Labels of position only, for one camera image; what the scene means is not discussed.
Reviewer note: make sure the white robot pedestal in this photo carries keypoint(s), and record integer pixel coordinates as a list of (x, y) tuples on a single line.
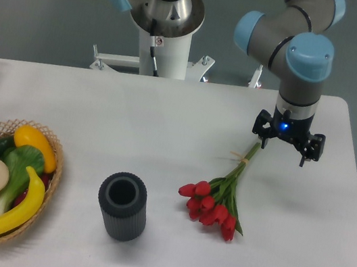
[(165, 32)]

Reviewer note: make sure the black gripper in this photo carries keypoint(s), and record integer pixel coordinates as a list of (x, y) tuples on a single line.
[(295, 132)]

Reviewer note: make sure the dark grey ribbed vase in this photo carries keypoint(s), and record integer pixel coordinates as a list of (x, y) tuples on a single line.
[(123, 201)]

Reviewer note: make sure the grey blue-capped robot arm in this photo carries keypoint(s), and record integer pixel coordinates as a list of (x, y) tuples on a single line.
[(291, 45)]

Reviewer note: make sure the yellow banana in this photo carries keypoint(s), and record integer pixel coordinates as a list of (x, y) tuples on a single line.
[(32, 202)]

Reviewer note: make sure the green bok choy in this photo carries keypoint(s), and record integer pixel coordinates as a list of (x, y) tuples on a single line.
[(17, 160)]

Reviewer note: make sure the woven wicker basket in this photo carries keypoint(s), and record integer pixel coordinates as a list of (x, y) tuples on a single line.
[(7, 129)]

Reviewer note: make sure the yellow squash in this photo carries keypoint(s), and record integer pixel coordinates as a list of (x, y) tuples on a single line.
[(29, 135)]

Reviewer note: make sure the red fruit in basket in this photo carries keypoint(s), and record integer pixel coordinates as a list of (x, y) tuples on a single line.
[(46, 178)]

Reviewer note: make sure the red tulip bouquet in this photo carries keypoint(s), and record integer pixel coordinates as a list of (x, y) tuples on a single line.
[(215, 201)]

